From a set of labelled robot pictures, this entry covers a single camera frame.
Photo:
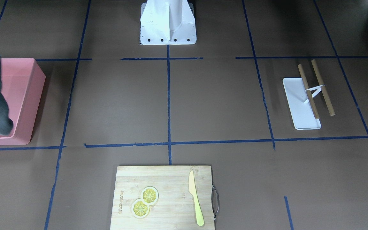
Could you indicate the lemon slice near board edge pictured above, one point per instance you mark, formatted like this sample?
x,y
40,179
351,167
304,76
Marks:
x,y
149,195

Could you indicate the lemon slice near board centre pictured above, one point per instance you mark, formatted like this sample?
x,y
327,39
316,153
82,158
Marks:
x,y
140,209

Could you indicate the white tray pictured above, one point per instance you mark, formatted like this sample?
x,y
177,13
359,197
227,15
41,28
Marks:
x,y
300,108

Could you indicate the yellow plastic knife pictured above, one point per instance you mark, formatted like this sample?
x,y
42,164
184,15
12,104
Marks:
x,y
193,192

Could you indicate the bamboo cutting board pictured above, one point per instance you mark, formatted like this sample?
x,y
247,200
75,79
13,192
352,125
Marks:
x,y
174,209

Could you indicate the pink plastic bin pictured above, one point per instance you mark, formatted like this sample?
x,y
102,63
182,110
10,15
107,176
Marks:
x,y
22,86

